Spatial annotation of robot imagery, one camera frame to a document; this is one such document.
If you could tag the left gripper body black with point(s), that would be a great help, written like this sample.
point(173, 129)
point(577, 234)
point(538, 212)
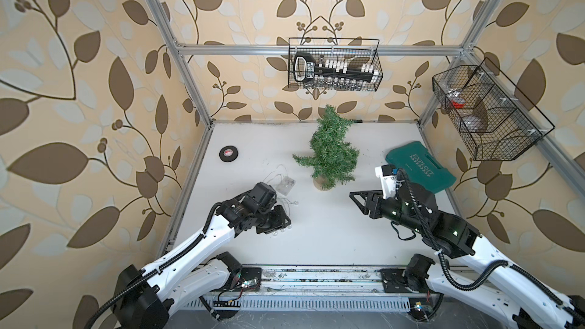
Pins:
point(268, 219)

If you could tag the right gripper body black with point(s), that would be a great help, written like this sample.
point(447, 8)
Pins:
point(391, 211)

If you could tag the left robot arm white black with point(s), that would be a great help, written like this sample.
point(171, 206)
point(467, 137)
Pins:
point(148, 297)

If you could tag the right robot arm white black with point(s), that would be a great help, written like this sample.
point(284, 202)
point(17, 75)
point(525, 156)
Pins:
point(466, 265)

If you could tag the small green christmas tree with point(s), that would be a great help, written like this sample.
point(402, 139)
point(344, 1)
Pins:
point(334, 160)

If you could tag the green plastic tool case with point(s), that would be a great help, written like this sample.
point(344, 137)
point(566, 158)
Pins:
point(421, 167)

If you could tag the black tape roll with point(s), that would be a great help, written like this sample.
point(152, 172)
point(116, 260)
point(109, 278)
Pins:
point(228, 154)

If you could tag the red item in basket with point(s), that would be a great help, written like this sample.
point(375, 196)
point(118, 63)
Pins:
point(456, 101)

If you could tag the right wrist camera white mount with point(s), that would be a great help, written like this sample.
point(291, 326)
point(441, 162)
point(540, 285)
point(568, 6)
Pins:
point(390, 181)

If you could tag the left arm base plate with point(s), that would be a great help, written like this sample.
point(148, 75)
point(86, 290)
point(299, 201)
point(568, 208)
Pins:
point(244, 278)

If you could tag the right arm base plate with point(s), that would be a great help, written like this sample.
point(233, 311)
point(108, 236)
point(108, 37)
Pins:
point(394, 281)

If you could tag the black wire basket right wall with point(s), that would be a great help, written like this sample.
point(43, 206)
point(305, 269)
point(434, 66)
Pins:
point(500, 121)

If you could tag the black wire basket wall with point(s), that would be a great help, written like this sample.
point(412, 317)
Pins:
point(500, 121)
point(336, 46)

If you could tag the black wire basket back wall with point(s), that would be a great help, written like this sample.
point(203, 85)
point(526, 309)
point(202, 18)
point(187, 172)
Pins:
point(336, 46)

